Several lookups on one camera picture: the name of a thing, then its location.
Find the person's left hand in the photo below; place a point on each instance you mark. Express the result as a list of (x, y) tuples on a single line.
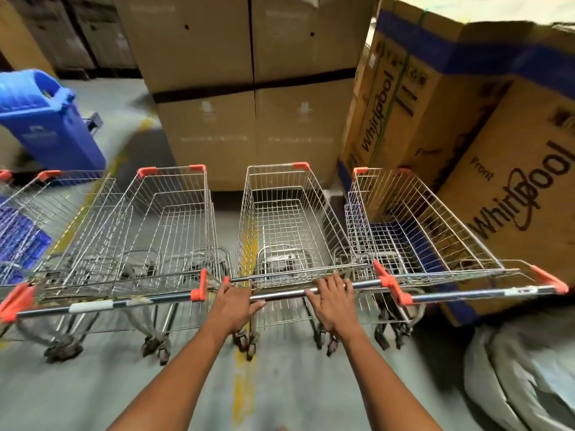
[(233, 309)]

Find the person's right hand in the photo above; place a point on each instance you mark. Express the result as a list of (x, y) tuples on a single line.
[(337, 309)]

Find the person's left forearm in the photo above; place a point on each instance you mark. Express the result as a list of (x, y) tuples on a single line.
[(175, 381)]

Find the person's right forearm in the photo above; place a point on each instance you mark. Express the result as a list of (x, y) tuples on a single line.
[(386, 386)]

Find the large white woven sack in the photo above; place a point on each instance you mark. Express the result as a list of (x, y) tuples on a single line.
[(521, 377)]

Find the stack of blue plastic crates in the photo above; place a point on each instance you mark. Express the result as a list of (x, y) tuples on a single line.
[(20, 246)]

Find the wooden pallet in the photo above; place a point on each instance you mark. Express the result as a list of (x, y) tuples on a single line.
[(93, 122)]

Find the blue plastic trash bin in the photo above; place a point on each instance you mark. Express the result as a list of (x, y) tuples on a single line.
[(54, 130)]

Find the brown plain cardboard box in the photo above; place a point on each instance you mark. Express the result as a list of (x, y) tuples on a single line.
[(22, 40)]

